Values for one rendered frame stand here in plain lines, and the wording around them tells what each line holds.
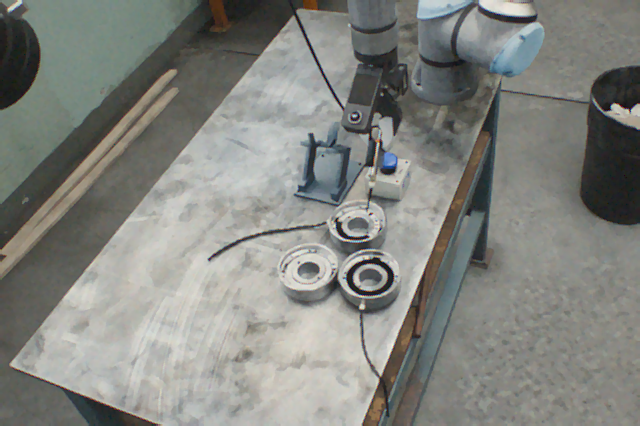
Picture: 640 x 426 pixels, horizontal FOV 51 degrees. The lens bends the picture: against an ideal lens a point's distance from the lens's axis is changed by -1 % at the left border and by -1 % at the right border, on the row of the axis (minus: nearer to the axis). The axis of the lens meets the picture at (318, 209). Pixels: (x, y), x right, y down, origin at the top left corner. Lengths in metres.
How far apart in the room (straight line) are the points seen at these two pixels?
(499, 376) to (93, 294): 1.18
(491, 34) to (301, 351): 0.70
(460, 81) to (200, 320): 0.77
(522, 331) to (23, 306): 1.63
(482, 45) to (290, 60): 0.54
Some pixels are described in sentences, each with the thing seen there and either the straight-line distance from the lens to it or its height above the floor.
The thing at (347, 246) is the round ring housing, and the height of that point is 0.83.
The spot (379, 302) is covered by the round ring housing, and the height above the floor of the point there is 0.83.
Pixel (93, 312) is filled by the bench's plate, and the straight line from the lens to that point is 1.28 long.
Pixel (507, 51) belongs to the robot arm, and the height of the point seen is 0.99.
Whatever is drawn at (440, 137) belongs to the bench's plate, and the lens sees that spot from 1.45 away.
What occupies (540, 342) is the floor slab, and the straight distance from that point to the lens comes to 2.09.
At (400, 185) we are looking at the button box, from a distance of 1.29.
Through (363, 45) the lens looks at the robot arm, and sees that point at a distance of 1.09.
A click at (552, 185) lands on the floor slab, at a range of 2.53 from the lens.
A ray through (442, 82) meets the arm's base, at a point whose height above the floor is 0.85.
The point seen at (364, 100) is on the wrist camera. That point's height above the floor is 1.07.
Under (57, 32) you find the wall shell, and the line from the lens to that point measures 2.85.
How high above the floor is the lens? 1.73
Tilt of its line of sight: 45 degrees down
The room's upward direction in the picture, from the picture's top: 9 degrees counter-clockwise
